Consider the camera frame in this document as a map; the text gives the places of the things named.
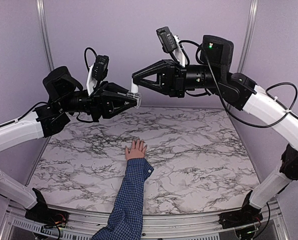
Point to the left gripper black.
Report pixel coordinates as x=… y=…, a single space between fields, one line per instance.
x=100 y=103

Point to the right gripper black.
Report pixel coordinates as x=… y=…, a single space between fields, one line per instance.
x=172 y=77

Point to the clear nail polish bottle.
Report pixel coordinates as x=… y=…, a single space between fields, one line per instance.
x=136 y=96

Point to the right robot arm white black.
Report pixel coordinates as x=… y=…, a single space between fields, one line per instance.
x=214 y=56

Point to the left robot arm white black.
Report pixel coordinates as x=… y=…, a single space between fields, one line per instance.
x=66 y=97

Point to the blue checked shirt forearm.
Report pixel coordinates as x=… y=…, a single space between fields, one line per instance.
x=126 y=219

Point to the person's bare hand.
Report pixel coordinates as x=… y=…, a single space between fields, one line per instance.
x=136 y=150

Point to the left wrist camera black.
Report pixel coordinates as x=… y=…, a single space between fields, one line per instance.
x=97 y=73

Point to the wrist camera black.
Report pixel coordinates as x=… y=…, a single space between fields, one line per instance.
x=170 y=45
x=97 y=73

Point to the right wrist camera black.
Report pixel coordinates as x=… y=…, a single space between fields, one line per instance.
x=170 y=45

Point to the right aluminium corner post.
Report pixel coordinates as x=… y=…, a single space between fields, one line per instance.
x=250 y=27

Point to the aluminium corner post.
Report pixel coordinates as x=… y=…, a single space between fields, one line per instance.
x=250 y=27
x=44 y=33

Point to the left aluminium corner post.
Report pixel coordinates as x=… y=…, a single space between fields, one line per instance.
x=44 y=33

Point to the aluminium front frame rail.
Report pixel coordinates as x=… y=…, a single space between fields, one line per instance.
x=81 y=225

